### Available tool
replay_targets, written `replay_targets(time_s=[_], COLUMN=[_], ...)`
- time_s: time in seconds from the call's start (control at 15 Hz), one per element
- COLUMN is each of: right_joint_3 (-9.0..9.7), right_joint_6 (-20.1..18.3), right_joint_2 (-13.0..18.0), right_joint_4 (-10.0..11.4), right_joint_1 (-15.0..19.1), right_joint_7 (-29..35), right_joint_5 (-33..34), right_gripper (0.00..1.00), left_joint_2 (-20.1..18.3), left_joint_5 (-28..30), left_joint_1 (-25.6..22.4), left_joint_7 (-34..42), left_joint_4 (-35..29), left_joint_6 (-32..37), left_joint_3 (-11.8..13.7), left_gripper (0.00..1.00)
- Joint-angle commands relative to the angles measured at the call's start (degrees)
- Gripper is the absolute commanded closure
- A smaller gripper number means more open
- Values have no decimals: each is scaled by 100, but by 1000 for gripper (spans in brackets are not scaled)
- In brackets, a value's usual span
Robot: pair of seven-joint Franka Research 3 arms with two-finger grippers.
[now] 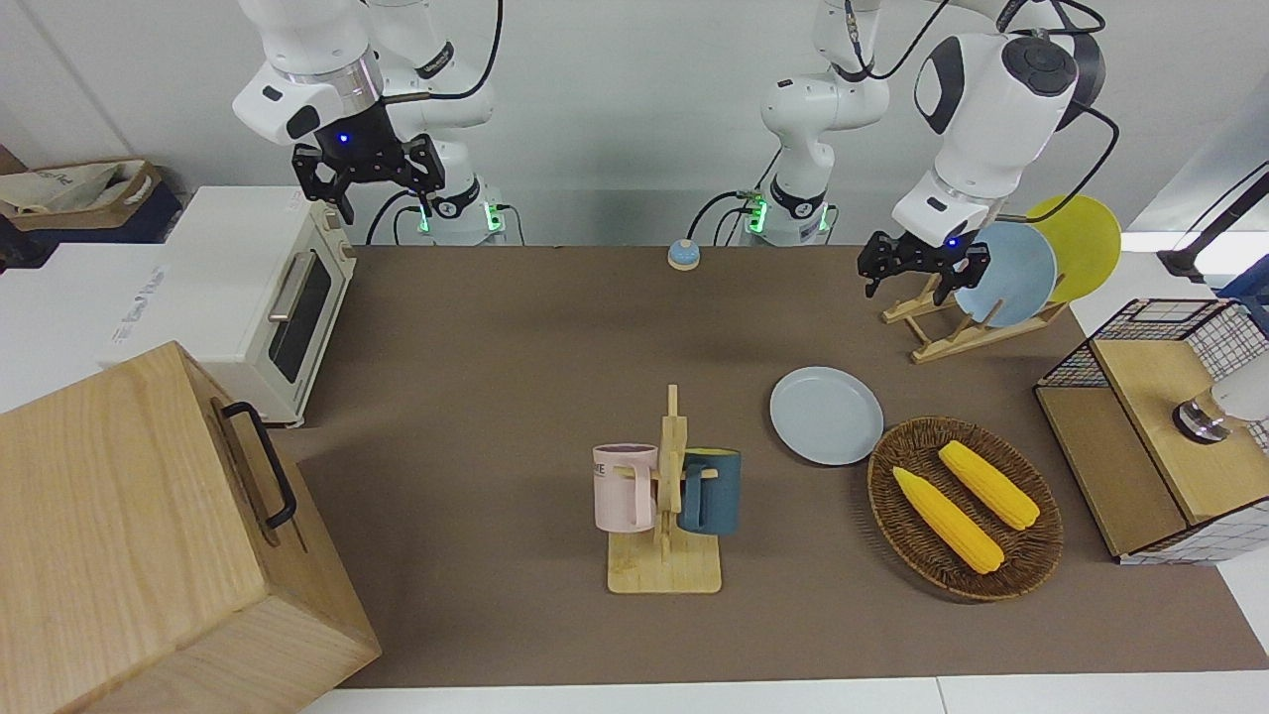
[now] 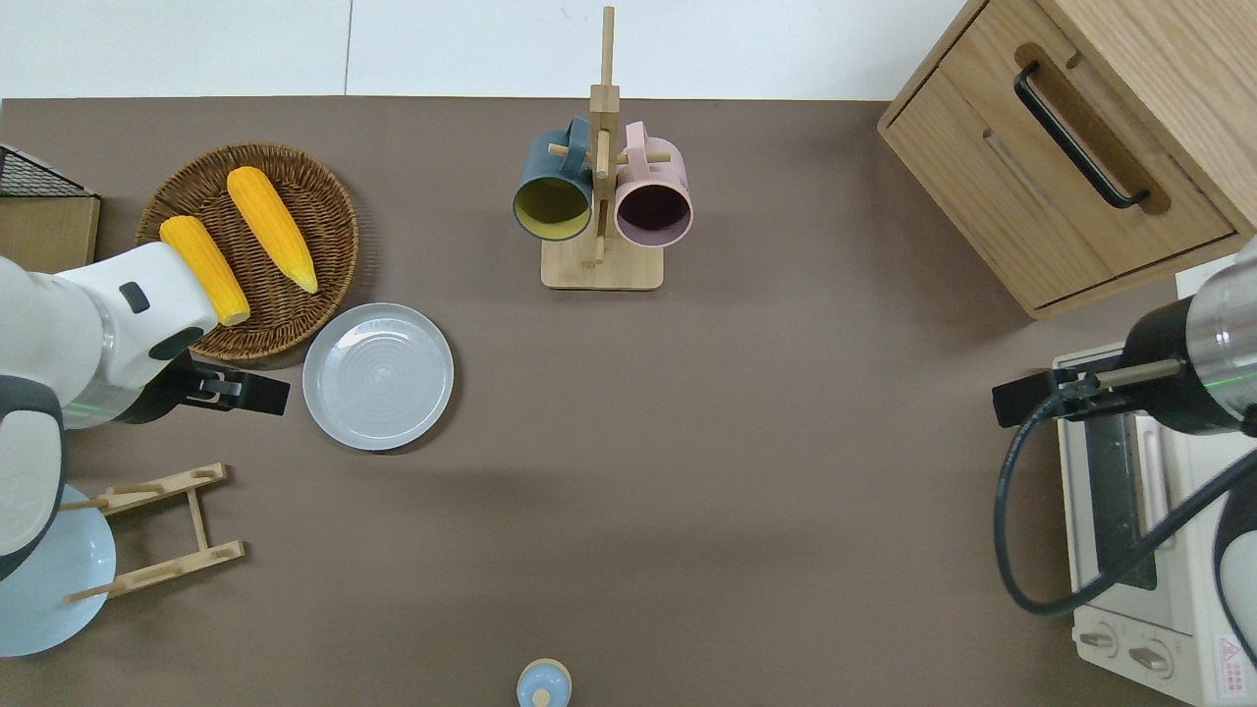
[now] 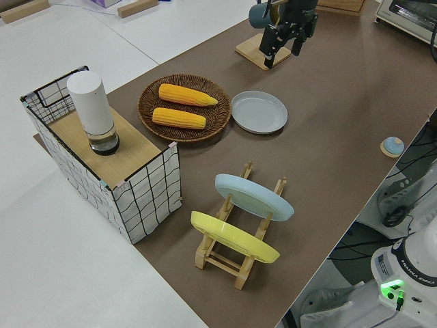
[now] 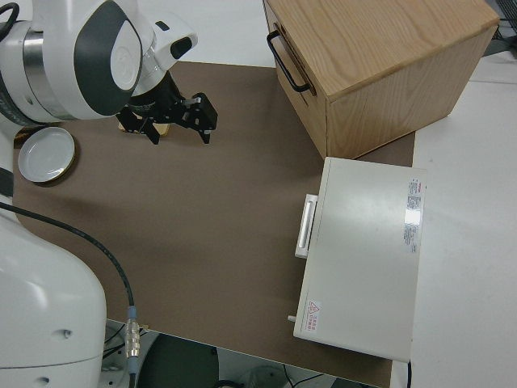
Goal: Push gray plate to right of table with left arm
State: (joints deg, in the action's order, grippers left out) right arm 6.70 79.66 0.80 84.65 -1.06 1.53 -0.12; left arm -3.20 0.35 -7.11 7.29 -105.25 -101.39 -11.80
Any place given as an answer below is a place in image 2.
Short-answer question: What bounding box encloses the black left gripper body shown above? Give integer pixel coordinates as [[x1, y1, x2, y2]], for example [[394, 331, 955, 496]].
[[147, 350, 243, 425]]

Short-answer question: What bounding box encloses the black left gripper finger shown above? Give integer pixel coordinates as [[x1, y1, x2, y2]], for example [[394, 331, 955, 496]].
[[236, 371, 291, 416]]

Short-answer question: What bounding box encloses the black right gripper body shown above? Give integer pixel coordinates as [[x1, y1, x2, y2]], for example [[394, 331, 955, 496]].
[[1049, 363, 1130, 418]]

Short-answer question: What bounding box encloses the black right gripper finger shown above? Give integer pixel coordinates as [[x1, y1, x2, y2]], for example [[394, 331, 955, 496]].
[[992, 369, 1061, 429]]

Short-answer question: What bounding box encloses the gray round plate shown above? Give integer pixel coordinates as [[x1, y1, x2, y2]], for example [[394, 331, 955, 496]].
[[302, 303, 456, 453]]

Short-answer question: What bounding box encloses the wooden plate rack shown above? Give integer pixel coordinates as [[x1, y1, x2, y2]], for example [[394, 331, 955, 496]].
[[61, 463, 246, 603]]

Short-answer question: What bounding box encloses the light blue plate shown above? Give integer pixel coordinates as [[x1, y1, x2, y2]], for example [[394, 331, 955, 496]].
[[0, 484, 117, 657]]

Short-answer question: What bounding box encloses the yellow blunt corn cob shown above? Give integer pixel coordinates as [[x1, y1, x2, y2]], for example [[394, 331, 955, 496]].
[[159, 216, 251, 327]]

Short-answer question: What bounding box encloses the brown wicker tray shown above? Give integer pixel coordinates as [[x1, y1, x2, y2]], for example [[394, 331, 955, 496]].
[[136, 143, 359, 362]]

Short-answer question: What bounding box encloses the yellow pointed corn cob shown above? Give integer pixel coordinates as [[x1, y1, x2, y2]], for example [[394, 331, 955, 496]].
[[227, 166, 320, 295]]

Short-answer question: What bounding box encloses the wooden drawer cabinet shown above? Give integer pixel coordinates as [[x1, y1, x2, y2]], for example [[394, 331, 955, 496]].
[[877, 0, 1257, 321]]

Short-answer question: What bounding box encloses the white toaster oven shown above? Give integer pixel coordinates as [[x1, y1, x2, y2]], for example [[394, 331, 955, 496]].
[[1055, 344, 1257, 707]]

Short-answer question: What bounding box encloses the dark teal mug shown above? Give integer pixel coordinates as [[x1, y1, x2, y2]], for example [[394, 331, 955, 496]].
[[512, 118, 595, 243]]

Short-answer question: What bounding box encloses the wooden mug tree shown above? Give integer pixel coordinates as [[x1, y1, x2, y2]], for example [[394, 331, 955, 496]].
[[540, 5, 674, 291]]

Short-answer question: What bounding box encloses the blue service bell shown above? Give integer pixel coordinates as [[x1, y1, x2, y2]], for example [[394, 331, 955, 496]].
[[517, 659, 573, 707]]

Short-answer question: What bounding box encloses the pink mug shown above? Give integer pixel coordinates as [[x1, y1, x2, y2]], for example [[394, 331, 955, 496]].
[[614, 122, 694, 248]]

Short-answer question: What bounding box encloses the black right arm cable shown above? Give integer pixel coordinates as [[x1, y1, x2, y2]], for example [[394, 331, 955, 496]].
[[994, 391, 1257, 618]]

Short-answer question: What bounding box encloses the wire grid storage box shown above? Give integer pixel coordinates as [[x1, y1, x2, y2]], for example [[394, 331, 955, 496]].
[[0, 144, 101, 276]]

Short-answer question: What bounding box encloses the black drawer handle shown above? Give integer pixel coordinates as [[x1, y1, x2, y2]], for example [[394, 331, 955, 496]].
[[1014, 62, 1151, 210]]

